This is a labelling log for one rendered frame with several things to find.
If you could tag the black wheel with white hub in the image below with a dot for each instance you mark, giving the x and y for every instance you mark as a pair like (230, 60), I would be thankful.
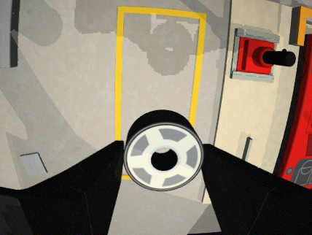
(156, 130)

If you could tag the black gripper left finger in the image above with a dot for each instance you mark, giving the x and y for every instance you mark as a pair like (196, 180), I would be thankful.
(78, 201)

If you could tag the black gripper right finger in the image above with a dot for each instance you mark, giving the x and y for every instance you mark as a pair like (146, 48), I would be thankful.
(248, 200)

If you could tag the yellow rectangular outline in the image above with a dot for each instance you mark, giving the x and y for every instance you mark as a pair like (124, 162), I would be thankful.
(118, 65)

